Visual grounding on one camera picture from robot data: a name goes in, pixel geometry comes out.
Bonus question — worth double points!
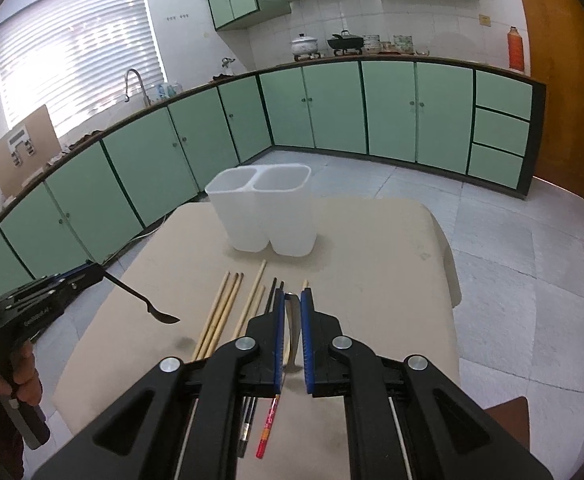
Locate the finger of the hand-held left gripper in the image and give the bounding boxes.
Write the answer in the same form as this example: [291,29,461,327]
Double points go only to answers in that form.
[47,261,98,282]
[54,266,107,295]

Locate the wooden door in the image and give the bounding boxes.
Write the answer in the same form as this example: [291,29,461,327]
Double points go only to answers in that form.
[509,0,584,211]

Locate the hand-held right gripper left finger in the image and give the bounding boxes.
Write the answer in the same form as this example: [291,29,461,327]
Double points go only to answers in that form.
[32,287,287,480]

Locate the red thermos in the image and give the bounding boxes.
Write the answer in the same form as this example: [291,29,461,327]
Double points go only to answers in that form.
[508,25,525,71]

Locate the white window blinds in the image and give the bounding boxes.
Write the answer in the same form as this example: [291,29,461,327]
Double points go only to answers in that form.
[0,0,166,137]

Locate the thick bamboo chopstick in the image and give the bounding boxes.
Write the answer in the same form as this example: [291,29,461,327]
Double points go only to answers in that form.
[198,272,238,362]
[191,272,231,362]
[206,273,245,357]

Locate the green lower kitchen cabinets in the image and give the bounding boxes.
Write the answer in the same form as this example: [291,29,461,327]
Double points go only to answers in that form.
[0,58,547,282]

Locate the black spoon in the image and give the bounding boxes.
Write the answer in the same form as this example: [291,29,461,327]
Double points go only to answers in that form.
[102,273,181,325]

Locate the white two-compartment utensil holder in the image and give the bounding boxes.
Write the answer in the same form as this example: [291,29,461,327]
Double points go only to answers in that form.
[205,163,317,257]

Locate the white power cable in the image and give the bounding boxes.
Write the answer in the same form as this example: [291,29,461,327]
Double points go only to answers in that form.
[121,214,169,257]

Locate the red patterned chopstick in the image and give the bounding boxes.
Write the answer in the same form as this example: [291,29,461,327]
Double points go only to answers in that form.
[255,394,281,460]

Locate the brown wooden chair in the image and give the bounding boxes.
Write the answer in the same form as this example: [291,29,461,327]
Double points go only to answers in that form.
[486,395,531,456]

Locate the black chopstick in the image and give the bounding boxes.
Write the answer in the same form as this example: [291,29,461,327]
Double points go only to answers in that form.
[248,281,285,428]
[238,277,277,459]

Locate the black wok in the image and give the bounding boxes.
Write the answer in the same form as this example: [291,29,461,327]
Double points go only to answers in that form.
[326,30,365,52]

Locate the metal spoon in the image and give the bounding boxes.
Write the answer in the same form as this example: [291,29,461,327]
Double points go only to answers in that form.
[284,294,305,377]

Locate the cardboard sheet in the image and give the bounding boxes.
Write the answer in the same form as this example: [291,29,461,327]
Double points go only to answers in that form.
[0,104,61,197]

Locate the metal kitchen faucet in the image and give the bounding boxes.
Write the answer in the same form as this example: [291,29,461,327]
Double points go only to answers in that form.
[123,68,151,108]

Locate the person's left hand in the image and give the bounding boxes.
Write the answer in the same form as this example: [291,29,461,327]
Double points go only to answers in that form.
[0,341,44,408]

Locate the white cooking pot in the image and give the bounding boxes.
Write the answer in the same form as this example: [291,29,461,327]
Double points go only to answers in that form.
[290,33,321,57]

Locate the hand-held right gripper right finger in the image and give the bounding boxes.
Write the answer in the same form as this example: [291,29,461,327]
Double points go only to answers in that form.
[299,287,555,480]

